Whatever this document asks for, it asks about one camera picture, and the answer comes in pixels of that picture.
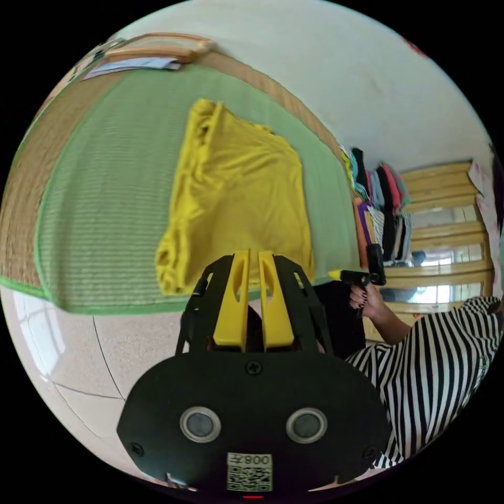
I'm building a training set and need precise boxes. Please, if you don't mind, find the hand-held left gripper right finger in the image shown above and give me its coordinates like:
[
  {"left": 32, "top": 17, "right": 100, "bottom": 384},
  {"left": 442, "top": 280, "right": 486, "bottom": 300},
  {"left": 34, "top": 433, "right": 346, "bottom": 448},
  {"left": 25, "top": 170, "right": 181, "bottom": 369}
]
[{"left": 257, "top": 250, "right": 295, "bottom": 352}]

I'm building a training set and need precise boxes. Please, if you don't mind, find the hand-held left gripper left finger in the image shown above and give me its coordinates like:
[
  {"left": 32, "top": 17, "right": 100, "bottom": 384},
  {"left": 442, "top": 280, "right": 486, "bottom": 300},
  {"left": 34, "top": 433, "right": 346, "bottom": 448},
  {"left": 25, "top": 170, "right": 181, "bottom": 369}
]
[{"left": 212, "top": 249, "right": 251, "bottom": 350}]

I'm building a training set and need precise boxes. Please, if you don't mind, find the person's right hand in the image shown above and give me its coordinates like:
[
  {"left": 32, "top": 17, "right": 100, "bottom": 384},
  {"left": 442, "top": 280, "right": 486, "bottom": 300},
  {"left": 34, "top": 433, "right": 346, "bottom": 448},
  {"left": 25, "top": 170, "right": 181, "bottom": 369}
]
[{"left": 349, "top": 282, "right": 390, "bottom": 320}]

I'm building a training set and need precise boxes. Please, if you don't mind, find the wooden cupboard with mirrors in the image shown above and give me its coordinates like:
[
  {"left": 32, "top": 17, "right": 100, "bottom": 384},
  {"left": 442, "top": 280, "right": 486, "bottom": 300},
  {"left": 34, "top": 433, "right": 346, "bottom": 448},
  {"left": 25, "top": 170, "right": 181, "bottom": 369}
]
[{"left": 377, "top": 159, "right": 498, "bottom": 317}]

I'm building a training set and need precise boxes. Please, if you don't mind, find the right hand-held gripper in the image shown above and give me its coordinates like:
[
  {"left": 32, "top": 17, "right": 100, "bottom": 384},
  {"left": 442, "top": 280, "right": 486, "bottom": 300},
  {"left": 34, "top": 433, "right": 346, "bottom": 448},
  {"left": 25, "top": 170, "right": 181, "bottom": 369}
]
[{"left": 327, "top": 269, "right": 374, "bottom": 319}]

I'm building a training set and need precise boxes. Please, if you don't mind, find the yellow short sleeve shirt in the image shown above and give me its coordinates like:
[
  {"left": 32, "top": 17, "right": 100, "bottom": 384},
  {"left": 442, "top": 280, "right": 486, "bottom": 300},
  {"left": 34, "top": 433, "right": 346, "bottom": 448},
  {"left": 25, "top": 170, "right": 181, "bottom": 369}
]
[{"left": 154, "top": 98, "right": 316, "bottom": 296}]

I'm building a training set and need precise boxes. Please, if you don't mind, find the pile of clothes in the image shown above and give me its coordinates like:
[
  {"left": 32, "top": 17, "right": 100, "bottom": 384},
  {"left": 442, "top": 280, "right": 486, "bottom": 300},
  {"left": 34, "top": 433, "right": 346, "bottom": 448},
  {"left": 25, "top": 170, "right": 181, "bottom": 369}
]
[{"left": 340, "top": 146, "right": 415, "bottom": 269}]

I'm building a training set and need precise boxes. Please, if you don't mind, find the light blue folded cloth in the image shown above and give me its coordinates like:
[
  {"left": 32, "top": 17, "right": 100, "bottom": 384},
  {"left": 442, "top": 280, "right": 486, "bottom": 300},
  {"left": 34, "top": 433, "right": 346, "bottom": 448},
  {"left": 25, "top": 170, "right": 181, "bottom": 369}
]
[{"left": 81, "top": 56, "right": 183, "bottom": 81}]

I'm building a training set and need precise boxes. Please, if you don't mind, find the bed with green woven mat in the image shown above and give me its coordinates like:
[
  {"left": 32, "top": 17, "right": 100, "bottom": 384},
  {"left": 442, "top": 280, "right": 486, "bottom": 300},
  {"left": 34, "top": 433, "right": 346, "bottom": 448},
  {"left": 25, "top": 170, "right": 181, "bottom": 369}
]
[{"left": 0, "top": 33, "right": 368, "bottom": 316}]

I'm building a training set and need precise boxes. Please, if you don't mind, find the person's right forearm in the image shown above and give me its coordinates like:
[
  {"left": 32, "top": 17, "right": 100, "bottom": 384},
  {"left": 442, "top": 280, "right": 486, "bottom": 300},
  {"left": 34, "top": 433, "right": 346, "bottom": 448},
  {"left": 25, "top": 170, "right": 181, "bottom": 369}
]
[{"left": 373, "top": 303, "right": 419, "bottom": 346}]

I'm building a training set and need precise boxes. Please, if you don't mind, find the person's body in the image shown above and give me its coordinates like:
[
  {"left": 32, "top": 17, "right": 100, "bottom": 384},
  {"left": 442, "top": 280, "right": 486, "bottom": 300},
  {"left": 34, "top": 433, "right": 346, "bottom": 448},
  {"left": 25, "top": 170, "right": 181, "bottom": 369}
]
[{"left": 314, "top": 281, "right": 504, "bottom": 470}]

